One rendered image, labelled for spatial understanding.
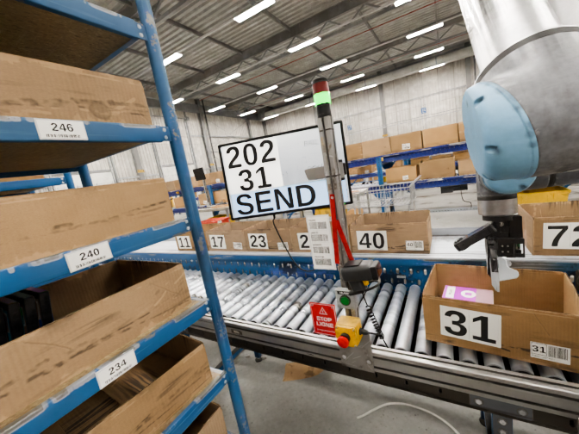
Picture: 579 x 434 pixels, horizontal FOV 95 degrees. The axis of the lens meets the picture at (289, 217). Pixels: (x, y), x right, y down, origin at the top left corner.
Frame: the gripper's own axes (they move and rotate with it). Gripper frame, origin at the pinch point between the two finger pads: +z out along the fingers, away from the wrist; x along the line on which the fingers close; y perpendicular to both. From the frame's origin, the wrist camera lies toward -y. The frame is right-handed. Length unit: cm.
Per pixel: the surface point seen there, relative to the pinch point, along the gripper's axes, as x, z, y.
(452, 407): 61, 92, -14
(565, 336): -1.1, 13.2, 15.1
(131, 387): -64, 11, -79
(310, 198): -5, -30, -54
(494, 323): 0.2, 12.6, 0.2
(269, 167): -11, -44, -67
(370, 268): -16.8, -7.9, -30.7
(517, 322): -0.3, 11.3, 5.3
